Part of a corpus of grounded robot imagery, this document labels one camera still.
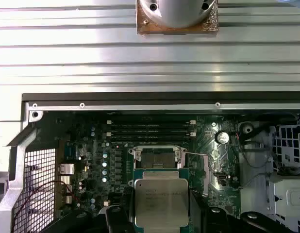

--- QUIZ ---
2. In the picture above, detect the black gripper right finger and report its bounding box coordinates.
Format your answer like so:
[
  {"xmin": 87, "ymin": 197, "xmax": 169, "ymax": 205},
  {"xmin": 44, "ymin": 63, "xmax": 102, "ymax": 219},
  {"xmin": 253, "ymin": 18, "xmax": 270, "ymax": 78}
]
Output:
[{"xmin": 188, "ymin": 189, "xmax": 282, "ymax": 233}]

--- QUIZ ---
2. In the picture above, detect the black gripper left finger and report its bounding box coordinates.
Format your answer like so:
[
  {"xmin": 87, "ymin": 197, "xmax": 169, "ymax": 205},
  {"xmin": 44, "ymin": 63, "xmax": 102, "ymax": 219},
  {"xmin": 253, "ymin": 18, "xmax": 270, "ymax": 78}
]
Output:
[{"xmin": 40, "ymin": 186, "xmax": 136, "ymax": 233}]

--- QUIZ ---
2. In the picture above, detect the silver CPU chip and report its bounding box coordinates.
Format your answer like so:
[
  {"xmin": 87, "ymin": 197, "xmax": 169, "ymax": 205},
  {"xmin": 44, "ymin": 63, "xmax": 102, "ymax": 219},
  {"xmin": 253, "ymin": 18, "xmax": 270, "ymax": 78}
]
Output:
[{"xmin": 132, "ymin": 166, "xmax": 190, "ymax": 230}]

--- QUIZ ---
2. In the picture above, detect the CPU socket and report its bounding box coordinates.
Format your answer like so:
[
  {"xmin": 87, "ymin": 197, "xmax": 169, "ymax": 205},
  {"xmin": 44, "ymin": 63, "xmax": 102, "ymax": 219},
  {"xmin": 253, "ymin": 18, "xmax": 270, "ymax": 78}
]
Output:
[{"xmin": 127, "ymin": 145, "xmax": 189, "ymax": 189}]

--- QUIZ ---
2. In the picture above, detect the black RAM slot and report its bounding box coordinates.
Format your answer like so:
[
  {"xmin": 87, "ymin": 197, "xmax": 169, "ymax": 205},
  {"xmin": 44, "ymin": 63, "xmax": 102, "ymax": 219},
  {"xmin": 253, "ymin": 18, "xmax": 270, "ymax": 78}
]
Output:
[
  {"xmin": 106, "ymin": 116, "xmax": 197, "ymax": 124},
  {"xmin": 106, "ymin": 130, "xmax": 197, "ymax": 136},
  {"xmin": 110, "ymin": 136, "xmax": 197, "ymax": 143},
  {"xmin": 110, "ymin": 124, "xmax": 197, "ymax": 130}
]

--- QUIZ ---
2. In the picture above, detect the green motherboard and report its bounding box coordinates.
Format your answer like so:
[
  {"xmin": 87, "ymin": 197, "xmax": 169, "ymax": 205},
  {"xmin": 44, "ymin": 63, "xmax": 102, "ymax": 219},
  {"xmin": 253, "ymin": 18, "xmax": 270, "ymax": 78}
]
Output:
[{"xmin": 42, "ymin": 110, "xmax": 243, "ymax": 233}]

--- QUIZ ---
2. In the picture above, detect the silver drive cage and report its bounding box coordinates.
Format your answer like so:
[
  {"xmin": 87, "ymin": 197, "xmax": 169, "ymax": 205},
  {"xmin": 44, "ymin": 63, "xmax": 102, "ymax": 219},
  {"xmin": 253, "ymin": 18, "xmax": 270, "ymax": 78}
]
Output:
[{"xmin": 238, "ymin": 118, "xmax": 300, "ymax": 233}]

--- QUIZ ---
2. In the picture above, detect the black PC case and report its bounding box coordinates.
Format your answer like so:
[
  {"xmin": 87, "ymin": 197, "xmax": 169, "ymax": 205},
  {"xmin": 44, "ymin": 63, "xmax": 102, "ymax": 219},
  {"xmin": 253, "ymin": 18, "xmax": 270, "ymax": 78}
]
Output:
[{"xmin": 0, "ymin": 92, "xmax": 300, "ymax": 233}]

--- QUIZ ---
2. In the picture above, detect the brown square base plate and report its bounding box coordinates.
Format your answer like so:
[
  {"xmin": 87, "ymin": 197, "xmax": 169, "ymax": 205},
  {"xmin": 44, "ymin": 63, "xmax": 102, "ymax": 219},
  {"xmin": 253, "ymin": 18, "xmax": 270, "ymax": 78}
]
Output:
[{"xmin": 136, "ymin": 0, "xmax": 219, "ymax": 35}]

